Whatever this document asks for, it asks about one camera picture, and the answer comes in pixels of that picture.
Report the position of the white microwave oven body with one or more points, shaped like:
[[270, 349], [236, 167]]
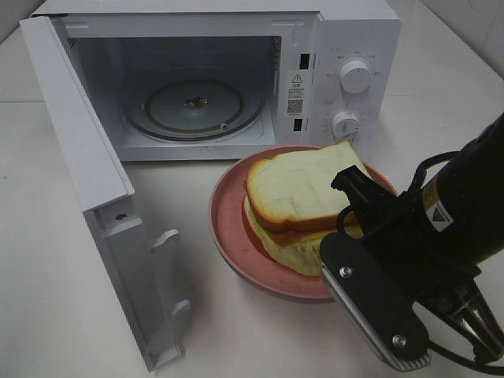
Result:
[[295, 47]]

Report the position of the white bread sandwich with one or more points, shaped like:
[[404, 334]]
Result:
[[290, 205]]

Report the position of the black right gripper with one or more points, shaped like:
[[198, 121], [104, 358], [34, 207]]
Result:
[[428, 241]]

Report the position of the lower white timer knob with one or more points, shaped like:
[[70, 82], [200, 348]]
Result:
[[344, 124]]

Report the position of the glass microwave turntable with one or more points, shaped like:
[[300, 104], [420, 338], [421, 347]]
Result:
[[189, 105]]

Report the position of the white microwave door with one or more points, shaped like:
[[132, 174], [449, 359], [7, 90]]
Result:
[[74, 87]]

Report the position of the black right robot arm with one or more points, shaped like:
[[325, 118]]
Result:
[[478, 166]]

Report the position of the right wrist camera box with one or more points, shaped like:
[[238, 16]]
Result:
[[374, 303]]

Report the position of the upper white power knob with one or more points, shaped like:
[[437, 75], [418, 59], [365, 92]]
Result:
[[355, 75]]

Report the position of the pink round plate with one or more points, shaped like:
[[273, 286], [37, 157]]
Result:
[[244, 254]]

